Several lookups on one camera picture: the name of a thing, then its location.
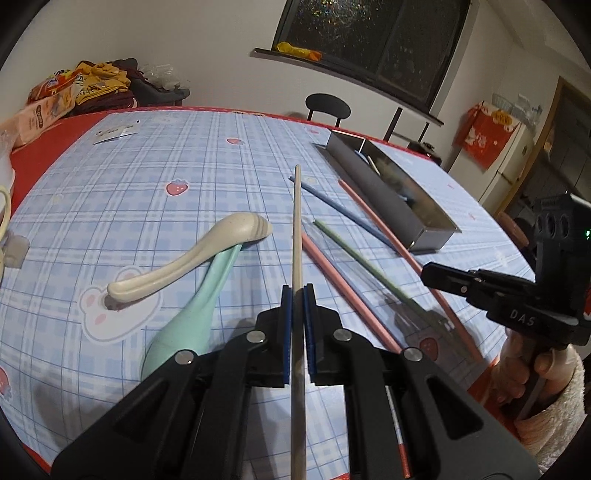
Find clear plastic bottle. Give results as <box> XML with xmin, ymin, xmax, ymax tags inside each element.
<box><xmin>514</xmin><ymin>94</ymin><xmax>544</xmax><ymax>126</ymax></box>

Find black round stool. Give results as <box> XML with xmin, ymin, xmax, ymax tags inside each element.
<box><xmin>304</xmin><ymin>93</ymin><xmax>352</xmax><ymax>128</ymax></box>

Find yellow cup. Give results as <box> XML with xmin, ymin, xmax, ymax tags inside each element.
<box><xmin>0</xmin><ymin>184</ymin><xmax>13</xmax><ymax>278</ymax></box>

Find blue plaid table mat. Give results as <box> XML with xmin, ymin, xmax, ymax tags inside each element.
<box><xmin>0</xmin><ymin>108</ymin><xmax>539</xmax><ymax>467</ymax></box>

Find pink waste bin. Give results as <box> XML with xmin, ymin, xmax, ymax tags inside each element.
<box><xmin>493</xmin><ymin>212</ymin><xmax>533</xmax><ymax>253</ymax></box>

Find black metal frame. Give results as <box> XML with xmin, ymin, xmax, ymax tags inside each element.
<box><xmin>383</xmin><ymin>106</ymin><xmax>433</xmax><ymax>144</ymax></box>

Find maroon clothes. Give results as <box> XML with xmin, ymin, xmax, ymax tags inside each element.
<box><xmin>74</xmin><ymin>57</ymin><xmax>140</xmax><ymax>114</ymax></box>

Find stainless steel utensil tray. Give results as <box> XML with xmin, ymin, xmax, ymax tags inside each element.
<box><xmin>313</xmin><ymin>128</ymin><xmax>462</xmax><ymax>253</ymax></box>

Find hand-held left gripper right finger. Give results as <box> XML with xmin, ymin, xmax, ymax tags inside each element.
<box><xmin>302</xmin><ymin>283</ymin><xmax>541</xmax><ymax>480</ymax></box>

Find single blue chopstick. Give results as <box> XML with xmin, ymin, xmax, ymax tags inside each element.
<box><xmin>289</xmin><ymin>176</ymin><xmax>399</xmax><ymax>251</ymax></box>

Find orange snack bag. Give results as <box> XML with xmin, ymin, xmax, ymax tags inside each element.
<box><xmin>27</xmin><ymin>69</ymin><xmax>77</xmax><ymax>105</ymax></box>

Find single cream chopstick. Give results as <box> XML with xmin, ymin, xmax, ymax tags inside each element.
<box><xmin>291</xmin><ymin>165</ymin><xmax>308</xmax><ymax>480</ymax></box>

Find white fridge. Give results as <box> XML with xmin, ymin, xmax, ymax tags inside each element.
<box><xmin>450</xmin><ymin>106</ymin><xmax>537</xmax><ymax>205</ymax></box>

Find cream spoon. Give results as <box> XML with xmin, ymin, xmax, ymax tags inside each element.
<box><xmin>107</xmin><ymin>213</ymin><xmax>273</xmax><ymax>304</ymax></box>

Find window sill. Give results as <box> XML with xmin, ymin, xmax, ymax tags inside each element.
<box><xmin>251</xmin><ymin>47</ymin><xmax>445</xmax><ymax>128</ymax></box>

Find red printed cloth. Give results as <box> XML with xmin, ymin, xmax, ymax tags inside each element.
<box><xmin>454</xmin><ymin>100</ymin><xmax>518</xmax><ymax>169</ymax></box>

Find maroon rice cooker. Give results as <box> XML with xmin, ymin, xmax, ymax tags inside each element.
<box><xmin>408</xmin><ymin>140</ymin><xmax>444</xmax><ymax>167</ymax></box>

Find grey chair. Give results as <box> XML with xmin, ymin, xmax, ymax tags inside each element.
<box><xmin>133</xmin><ymin>76</ymin><xmax>191</xmax><ymax>110</ymax></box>

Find clear plastic bag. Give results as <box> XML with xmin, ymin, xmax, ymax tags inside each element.
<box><xmin>138</xmin><ymin>62</ymin><xmax>184</xmax><ymax>91</ymax></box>

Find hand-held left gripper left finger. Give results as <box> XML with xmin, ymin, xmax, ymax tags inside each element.
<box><xmin>51</xmin><ymin>285</ymin><xmax>293</xmax><ymax>480</ymax></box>

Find mint green spoon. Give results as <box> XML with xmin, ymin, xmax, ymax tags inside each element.
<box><xmin>140</xmin><ymin>242</ymin><xmax>243</xmax><ymax>385</ymax></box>

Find small white cards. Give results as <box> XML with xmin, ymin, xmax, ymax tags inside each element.
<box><xmin>92</xmin><ymin>122</ymin><xmax>142</xmax><ymax>145</ymax></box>

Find person's right hand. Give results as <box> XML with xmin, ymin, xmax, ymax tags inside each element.
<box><xmin>491</xmin><ymin>330</ymin><xmax>557</xmax><ymax>408</ymax></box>

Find yellow bag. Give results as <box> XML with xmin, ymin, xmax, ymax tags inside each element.
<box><xmin>275</xmin><ymin>41</ymin><xmax>323</xmax><ymax>62</ymax></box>

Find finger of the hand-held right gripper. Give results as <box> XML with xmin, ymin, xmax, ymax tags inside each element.
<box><xmin>475</xmin><ymin>268</ymin><xmax>539</xmax><ymax>295</ymax></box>
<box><xmin>420</xmin><ymin>261</ymin><xmax>498</xmax><ymax>304</ymax></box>

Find dark window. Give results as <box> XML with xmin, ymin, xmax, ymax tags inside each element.
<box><xmin>272</xmin><ymin>0</ymin><xmax>472</xmax><ymax>110</ymax></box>

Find single green chopstick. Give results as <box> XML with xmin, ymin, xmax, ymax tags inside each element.
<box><xmin>313</xmin><ymin>219</ymin><xmax>447</xmax><ymax>326</ymax></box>

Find yellow clothes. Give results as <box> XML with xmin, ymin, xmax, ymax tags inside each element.
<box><xmin>73</xmin><ymin>60</ymin><xmax>133</xmax><ymax>105</ymax></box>

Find single pink chopstick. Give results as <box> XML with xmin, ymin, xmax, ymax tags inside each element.
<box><xmin>338</xmin><ymin>179</ymin><xmax>484</xmax><ymax>363</ymax></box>
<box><xmin>300</xmin><ymin>232</ymin><xmax>402</xmax><ymax>354</ymax></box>

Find wooden door frame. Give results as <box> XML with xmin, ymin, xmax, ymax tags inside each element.
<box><xmin>502</xmin><ymin>76</ymin><xmax>591</xmax><ymax>217</ymax></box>

